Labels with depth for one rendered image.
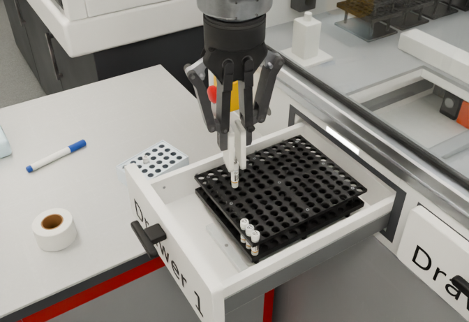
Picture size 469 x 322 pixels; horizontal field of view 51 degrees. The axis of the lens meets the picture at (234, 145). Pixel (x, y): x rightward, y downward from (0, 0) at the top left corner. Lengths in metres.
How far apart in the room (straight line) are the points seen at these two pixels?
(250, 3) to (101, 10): 0.90
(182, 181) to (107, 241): 0.18
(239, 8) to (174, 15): 0.96
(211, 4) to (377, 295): 0.63
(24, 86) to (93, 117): 1.83
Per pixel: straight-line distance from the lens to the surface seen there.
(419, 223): 0.77
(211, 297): 0.64
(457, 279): 0.72
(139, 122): 1.21
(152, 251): 0.70
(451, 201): 0.74
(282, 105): 0.97
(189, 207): 0.86
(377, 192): 0.86
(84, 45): 1.44
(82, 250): 0.93
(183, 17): 1.53
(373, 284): 0.97
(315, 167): 0.85
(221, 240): 0.79
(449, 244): 0.75
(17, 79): 3.16
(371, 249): 0.92
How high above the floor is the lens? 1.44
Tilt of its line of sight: 38 degrees down
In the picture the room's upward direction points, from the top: straight up
